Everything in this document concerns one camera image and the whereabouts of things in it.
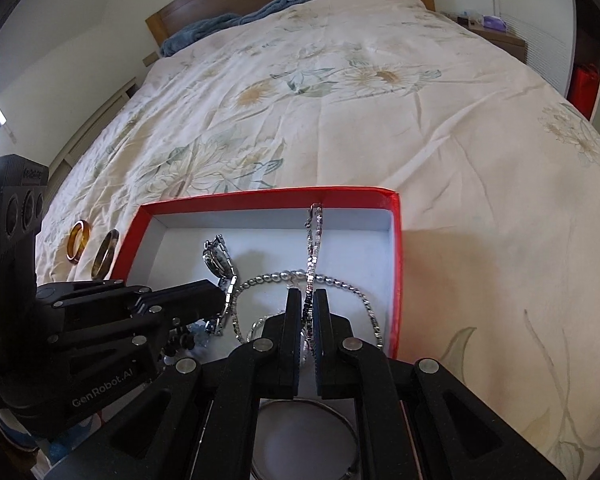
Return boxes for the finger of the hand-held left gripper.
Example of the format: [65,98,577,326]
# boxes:
[47,310,181,356]
[37,280,228,321]

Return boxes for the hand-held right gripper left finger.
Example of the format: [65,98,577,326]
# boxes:
[45,287,303,480]

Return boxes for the silver hoop bracelet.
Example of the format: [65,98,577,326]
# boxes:
[245,316,268,345]

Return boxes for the floral cream bedspread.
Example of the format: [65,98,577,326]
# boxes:
[32,0,600,480]

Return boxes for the red bag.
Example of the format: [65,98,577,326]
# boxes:
[567,64,600,118]

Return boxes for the brown beaded bracelet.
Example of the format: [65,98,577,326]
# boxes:
[162,322,211,361]

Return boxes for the wooden nightstand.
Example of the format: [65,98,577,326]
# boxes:
[442,10,528,63]

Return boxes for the amber translucent bangle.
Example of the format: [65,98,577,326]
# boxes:
[65,220,92,265]

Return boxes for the open closet shelf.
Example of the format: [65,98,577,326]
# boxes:
[567,0,600,126]

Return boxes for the large blue pillow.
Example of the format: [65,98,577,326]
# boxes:
[160,12,242,58]

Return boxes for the silver wristwatch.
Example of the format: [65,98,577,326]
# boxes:
[201,232,241,336]

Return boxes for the flat blue pillow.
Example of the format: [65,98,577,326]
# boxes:
[235,0,321,25]

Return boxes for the dark brown bangle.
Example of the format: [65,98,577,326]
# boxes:
[91,229,121,279]

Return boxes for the white wardrobe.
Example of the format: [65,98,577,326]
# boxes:
[495,0,581,96]

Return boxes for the silver pearl chain necklace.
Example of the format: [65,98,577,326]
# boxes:
[232,202,386,353]

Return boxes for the red cardboard box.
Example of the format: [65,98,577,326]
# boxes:
[107,186,405,480]

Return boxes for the thin silver bangle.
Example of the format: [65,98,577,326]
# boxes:
[252,399,357,480]

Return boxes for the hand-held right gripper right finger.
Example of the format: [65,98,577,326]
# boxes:
[312,287,566,480]

